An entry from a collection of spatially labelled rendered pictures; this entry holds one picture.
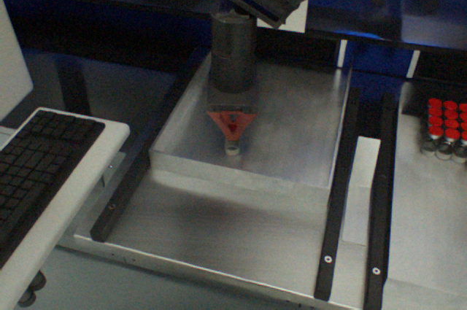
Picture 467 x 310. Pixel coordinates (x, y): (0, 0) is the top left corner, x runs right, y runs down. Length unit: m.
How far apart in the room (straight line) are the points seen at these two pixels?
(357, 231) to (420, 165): 0.17
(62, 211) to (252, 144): 0.31
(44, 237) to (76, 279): 0.93
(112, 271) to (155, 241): 1.05
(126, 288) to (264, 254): 1.06
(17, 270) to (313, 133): 0.48
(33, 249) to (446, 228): 0.57
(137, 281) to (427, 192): 1.12
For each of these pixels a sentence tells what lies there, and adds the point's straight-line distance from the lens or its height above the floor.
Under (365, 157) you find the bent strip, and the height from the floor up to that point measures 0.92.
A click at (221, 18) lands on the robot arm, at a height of 1.12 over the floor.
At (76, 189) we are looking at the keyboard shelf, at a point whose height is 0.80.
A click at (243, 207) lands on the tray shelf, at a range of 0.65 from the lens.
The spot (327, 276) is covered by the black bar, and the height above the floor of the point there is 0.90.
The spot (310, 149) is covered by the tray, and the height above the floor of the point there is 0.88.
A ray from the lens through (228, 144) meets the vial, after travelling 0.69.
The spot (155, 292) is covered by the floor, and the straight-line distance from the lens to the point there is 1.60.
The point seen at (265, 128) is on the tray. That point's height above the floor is 0.88.
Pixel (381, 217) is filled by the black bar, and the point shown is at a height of 0.90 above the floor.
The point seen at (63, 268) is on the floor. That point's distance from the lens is 1.72.
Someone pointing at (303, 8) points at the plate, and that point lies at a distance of 0.77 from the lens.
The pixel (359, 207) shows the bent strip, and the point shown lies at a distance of 0.67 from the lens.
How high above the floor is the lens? 1.39
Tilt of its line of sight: 42 degrees down
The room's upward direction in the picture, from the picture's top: straight up
